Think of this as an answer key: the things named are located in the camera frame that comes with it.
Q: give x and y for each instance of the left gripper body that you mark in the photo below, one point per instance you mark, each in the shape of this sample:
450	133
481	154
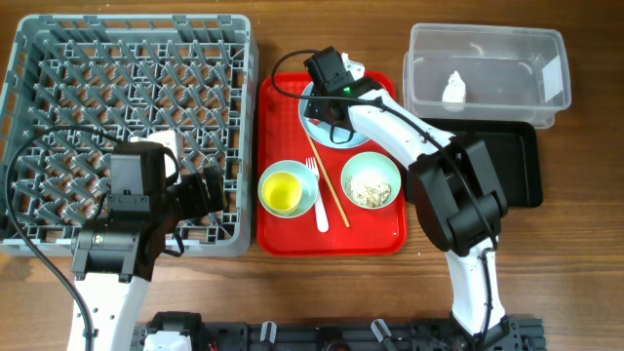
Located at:
190	199

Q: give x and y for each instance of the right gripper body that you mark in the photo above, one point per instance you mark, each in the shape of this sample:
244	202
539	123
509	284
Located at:
315	110

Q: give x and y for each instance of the light blue round plate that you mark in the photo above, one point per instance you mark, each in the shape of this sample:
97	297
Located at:
321	131

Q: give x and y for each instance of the wooden chopstick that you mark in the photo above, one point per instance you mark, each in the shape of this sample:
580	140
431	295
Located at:
328	180

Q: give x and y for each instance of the yellow plastic cup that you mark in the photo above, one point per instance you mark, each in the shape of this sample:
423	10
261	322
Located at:
281	192

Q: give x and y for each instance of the light blue bowl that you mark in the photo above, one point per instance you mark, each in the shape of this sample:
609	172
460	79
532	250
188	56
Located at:
306	178

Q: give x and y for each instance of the mint green bowl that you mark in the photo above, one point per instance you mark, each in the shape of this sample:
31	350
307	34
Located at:
373	161

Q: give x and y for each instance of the rice food waste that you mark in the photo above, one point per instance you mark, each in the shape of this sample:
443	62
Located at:
368	189

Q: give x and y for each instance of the white plastic fork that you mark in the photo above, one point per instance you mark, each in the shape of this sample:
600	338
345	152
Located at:
320	211

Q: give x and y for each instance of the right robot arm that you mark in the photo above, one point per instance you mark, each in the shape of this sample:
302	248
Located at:
457	194

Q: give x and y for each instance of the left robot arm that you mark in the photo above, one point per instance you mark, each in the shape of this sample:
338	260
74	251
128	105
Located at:
114	255

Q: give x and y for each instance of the grey dishwasher rack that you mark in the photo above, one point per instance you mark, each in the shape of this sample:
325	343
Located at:
74	83

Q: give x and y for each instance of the black waste tray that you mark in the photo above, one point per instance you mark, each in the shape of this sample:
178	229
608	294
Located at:
513	149

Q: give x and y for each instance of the clear plastic bin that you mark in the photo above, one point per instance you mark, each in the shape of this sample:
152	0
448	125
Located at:
510	73

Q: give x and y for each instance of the crumpled white tissue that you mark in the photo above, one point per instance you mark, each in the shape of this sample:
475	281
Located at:
454	94

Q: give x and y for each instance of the red plastic tray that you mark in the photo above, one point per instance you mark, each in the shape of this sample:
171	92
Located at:
280	136

